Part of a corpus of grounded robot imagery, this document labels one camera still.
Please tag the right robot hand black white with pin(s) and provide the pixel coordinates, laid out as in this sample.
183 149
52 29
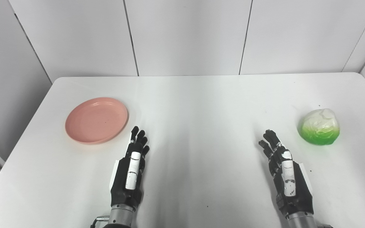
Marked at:
291 186

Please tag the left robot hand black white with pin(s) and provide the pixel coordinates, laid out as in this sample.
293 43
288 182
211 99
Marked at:
128 177

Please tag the pink round plate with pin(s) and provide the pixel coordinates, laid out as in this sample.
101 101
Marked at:
96 120

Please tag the green white cabbage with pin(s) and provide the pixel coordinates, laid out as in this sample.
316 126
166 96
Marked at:
320 127

